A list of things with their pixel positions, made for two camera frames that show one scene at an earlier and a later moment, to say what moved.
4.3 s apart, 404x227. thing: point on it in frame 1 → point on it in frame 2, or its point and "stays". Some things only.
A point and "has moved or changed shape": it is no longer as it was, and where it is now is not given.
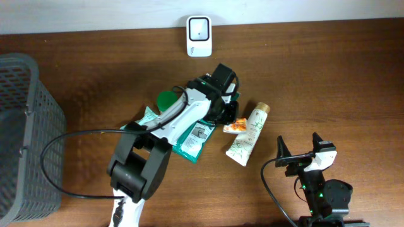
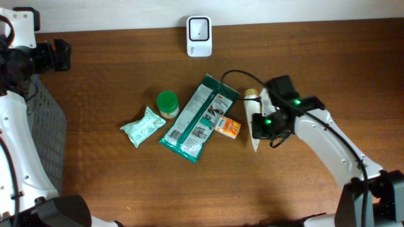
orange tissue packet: [238, 127] has moved or changed shape
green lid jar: [165, 99] stays
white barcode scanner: [199, 34] stays
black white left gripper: [233, 113] → [52, 65]
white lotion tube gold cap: [240, 150] → [252, 100]
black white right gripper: [292, 169] → [257, 132]
